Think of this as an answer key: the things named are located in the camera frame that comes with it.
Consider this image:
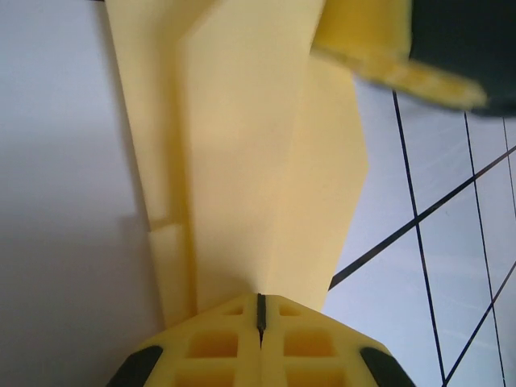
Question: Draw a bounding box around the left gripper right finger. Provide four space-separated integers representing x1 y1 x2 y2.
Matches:
260 293 412 387

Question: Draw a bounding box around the yellow cloth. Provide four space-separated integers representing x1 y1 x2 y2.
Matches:
105 0 412 327

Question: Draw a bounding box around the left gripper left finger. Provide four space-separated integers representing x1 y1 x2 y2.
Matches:
106 293 262 387

